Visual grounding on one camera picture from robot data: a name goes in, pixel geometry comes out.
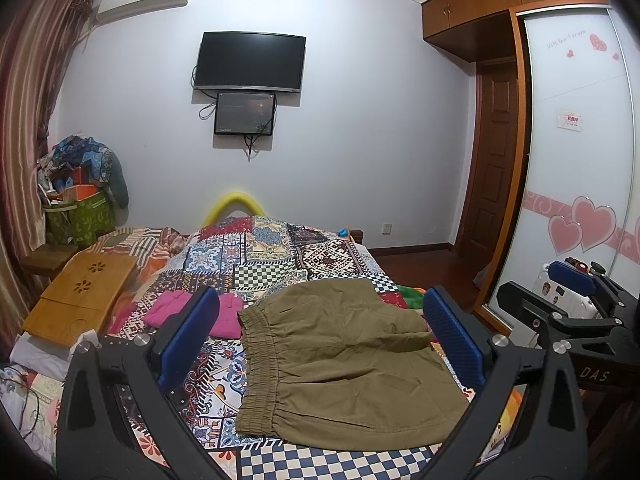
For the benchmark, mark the white heart wardrobe door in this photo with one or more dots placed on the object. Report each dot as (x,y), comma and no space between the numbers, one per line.
(581,192)

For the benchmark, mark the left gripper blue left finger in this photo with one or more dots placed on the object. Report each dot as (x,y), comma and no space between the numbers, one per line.
(177,344)

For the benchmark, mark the patchwork patterned bedspread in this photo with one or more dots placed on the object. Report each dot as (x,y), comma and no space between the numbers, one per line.
(253,257)

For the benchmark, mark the wooden lap desk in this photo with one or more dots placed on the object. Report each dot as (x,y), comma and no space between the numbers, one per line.
(80,298)

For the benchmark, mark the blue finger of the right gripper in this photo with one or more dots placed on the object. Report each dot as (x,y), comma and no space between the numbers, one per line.
(569,277)

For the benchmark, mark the striped red curtain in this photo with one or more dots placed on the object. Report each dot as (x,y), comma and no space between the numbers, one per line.
(35,52)

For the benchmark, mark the green storage basket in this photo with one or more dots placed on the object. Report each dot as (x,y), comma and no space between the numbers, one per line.
(80,223)

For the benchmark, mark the olive green pants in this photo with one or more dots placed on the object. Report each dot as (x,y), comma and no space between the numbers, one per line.
(329,364)

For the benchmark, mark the wooden bedside stool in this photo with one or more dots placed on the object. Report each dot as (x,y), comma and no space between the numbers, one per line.
(48,260)

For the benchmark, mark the small black wall monitor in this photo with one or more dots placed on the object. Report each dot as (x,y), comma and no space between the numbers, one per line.
(244,113)

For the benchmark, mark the black wall television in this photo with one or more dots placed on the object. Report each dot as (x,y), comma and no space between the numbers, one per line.
(250,61)

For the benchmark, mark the pink folded garment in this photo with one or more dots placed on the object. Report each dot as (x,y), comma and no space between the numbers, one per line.
(195,312)

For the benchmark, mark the pile of blue clothes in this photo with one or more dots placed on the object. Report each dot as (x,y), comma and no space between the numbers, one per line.
(80,160)

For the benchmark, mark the brown wooden door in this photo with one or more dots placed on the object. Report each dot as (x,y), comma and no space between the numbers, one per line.
(492,160)

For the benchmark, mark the wooden upper cabinet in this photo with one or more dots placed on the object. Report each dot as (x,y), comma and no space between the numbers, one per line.
(474,30)

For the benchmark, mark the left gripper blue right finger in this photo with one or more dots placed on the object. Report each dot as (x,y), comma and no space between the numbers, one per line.
(461,335)

